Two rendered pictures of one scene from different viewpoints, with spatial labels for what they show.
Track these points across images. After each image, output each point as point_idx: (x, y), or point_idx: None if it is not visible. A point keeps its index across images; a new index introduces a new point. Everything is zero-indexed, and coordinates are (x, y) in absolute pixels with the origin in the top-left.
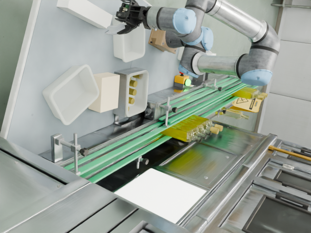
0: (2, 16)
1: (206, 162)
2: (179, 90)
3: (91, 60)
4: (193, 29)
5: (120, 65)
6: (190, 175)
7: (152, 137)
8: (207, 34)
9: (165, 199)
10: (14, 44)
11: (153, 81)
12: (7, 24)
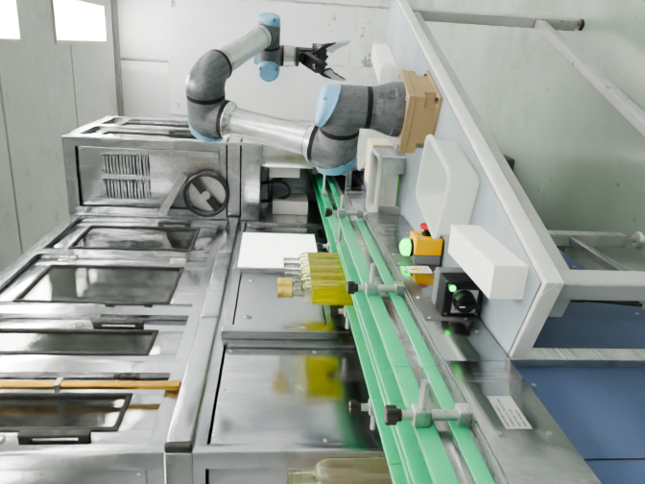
0: (592, 102)
1: (270, 299)
2: (394, 246)
3: None
4: (253, 60)
5: None
6: (270, 277)
7: None
8: (319, 94)
9: (268, 251)
10: (591, 146)
11: (416, 205)
12: (593, 115)
